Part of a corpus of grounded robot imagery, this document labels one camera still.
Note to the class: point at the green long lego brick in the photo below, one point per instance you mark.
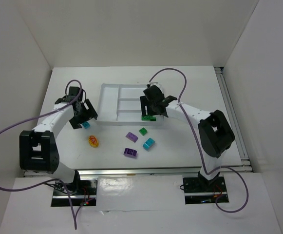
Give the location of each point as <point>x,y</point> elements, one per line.
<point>146,118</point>

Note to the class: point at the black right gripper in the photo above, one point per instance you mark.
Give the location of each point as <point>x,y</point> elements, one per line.
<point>146,107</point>

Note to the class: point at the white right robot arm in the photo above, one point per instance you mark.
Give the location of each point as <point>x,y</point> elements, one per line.
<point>211,130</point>

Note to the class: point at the teal long lego brick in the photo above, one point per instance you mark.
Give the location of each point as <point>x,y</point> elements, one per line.
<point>85,125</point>

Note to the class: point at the green square lego brick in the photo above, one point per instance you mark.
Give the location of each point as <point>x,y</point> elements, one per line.
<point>143,131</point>

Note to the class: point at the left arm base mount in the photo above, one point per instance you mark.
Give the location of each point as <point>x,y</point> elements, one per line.
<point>85,194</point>

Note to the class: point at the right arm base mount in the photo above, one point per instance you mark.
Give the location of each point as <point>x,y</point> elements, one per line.
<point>197,193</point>

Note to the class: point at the aluminium side rail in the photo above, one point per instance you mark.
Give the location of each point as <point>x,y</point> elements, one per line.
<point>232,117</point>

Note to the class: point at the teal curved lego brick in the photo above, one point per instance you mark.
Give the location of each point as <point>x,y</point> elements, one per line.
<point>148,144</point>

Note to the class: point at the purple flower lego brick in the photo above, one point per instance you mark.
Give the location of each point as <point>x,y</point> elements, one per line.
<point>128,152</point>

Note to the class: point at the white compartment tray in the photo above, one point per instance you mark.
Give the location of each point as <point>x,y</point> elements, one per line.
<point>119,104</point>

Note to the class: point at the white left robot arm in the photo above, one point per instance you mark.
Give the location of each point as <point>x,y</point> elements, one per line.
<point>38,150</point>

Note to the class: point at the purple curved lego brick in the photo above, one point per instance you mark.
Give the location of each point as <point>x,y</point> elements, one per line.
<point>132,137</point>

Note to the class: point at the small green lego brick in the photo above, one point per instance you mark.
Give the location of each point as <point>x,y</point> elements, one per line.
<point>153,119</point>

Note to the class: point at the yellow butterfly lego brick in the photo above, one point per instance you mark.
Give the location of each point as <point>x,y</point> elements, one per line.
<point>93,141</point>

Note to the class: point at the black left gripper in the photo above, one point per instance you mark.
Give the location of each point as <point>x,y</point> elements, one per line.
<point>83,115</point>

